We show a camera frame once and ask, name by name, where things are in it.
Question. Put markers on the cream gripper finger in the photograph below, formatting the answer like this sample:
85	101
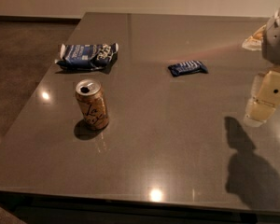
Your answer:
265	97
255	40

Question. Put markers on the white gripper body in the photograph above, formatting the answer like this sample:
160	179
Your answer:
277	42

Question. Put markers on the orange soda can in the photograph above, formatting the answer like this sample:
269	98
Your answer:
91	100

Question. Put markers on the blue rxbar blueberry bar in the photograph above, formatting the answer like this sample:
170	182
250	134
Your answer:
187	68

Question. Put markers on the blue chip bag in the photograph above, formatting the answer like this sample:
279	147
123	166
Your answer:
87	57

